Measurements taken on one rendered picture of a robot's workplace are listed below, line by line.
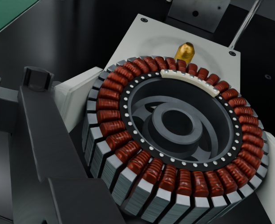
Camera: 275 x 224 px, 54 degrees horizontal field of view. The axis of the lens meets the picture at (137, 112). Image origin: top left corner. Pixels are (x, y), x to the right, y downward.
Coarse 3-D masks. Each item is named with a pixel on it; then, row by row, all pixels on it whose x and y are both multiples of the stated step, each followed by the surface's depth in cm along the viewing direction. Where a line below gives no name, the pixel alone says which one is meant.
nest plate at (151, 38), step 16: (144, 16) 37; (128, 32) 33; (144, 32) 34; (160, 32) 35; (176, 32) 36; (128, 48) 31; (144, 48) 32; (160, 48) 33; (176, 48) 34; (208, 48) 35; (224, 48) 36; (112, 64) 29; (208, 64) 33; (224, 64) 34
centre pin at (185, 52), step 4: (184, 44) 30; (188, 44) 30; (192, 44) 30; (180, 48) 30; (184, 48) 30; (188, 48) 30; (192, 48) 30; (176, 52) 31; (180, 52) 30; (184, 52) 30; (188, 52) 30; (192, 52) 30; (176, 56) 31; (180, 56) 30; (184, 56) 30; (188, 56) 30; (192, 56) 30; (188, 60) 30
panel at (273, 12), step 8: (232, 0) 49; (240, 0) 49; (248, 0) 48; (264, 0) 48; (272, 0) 47; (248, 8) 49; (264, 8) 49; (272, 8) 48; (264, 16) 50; (272, 16) 49
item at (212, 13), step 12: (180, 0) 39; (192, 0) 38; (204, 0) 38; (216, 0) 37; (228, 0) 37; (180, 12) 40; (192, 12) 39; (204, 12) 39; (216, 12) 38; (192, 24) 41; (204, 24) 40; (216, 24) 40
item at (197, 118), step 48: (96, 96) 15; (144, 96) 18; (192, 96) 19; (240, 96) 19; (96, 144) 13; (144, 144) 14; (192, 144) 16; (240, 144) 16; (144, 192) 12; (192, 192) 13; (240, 192) 14
